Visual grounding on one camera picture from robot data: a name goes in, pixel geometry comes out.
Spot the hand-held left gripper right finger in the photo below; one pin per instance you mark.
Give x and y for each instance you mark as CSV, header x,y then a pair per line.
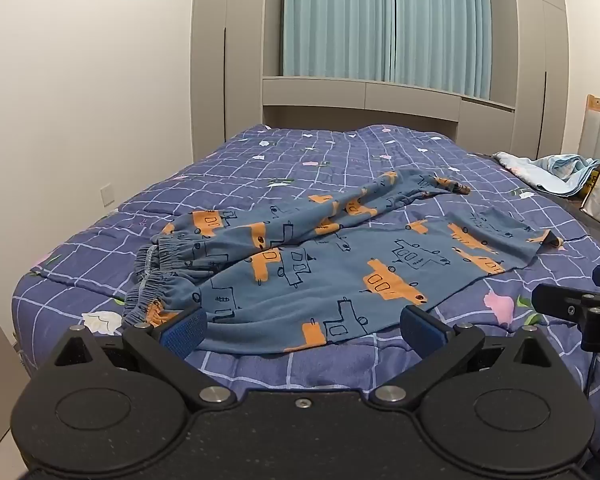
x,y
422,335

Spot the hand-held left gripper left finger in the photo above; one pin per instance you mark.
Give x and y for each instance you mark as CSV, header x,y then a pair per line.
x,y
185,334

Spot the blue pants with orange print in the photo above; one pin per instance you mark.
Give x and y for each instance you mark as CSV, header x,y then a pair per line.
x,y
280,310

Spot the light blue blanket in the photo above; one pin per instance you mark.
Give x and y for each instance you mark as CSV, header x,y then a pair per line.
x,y
555,172

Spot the purple checked flower quilt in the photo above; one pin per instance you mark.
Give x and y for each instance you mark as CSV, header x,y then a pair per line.
x,y
330,160

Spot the beige wardrobe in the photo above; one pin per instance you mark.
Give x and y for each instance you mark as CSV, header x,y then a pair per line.
x,y
210,60
530,60

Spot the beige wooden headboard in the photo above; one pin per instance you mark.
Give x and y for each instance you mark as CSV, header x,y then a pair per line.
x,y
355,92

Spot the light teal curtain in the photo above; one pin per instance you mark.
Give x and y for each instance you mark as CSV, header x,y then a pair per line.
x,y
355,20

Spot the white wall outlet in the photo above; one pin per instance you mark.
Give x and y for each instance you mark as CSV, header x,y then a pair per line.
x,y
107,194

